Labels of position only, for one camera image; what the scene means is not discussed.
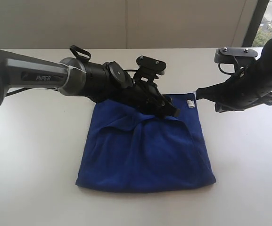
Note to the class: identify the black window frame post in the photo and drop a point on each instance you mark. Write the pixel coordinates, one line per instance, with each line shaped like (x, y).
(255, 22)

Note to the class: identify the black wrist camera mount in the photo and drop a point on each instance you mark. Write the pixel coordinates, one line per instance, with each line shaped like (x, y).
(149, 69)
(238, 57)

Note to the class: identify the blue towel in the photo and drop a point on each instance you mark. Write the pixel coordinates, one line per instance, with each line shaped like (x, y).
(130, 152)

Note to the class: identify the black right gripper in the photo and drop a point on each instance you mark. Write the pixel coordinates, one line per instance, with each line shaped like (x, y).
(240, 93)

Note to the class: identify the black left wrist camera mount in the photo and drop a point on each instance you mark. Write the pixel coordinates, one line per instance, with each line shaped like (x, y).
(149, 69)

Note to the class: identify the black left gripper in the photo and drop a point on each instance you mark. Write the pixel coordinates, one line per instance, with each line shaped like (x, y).
(140, 95)

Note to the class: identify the white clothing label tag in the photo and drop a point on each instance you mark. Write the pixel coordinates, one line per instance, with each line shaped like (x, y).
(190, 103)

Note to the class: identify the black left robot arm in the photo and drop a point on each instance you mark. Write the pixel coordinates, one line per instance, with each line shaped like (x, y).
(77, 76)

